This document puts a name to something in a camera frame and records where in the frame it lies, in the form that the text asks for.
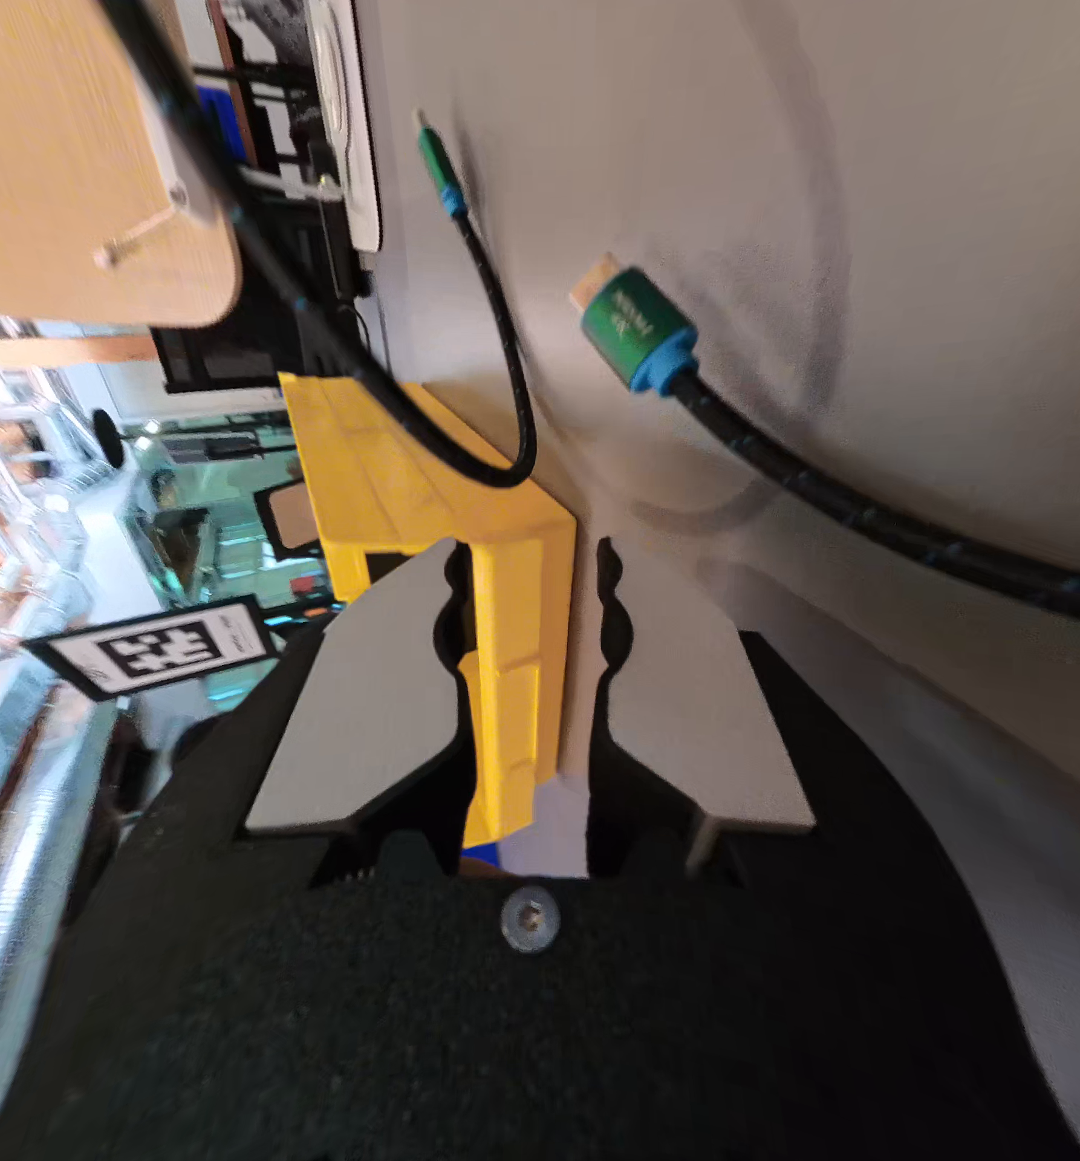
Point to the white laptop stand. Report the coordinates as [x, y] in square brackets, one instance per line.
[68, 182]

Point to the yellow plastic bin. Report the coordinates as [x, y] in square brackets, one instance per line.
[513, 589]

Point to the silver ventilation duct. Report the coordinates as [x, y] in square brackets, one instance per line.
[14, 907]

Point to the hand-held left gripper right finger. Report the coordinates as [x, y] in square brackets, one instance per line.
[713, 726]

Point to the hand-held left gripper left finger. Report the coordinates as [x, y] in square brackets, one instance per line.
[368, 716]

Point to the black framed marker sign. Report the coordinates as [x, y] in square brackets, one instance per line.
[231, 635]

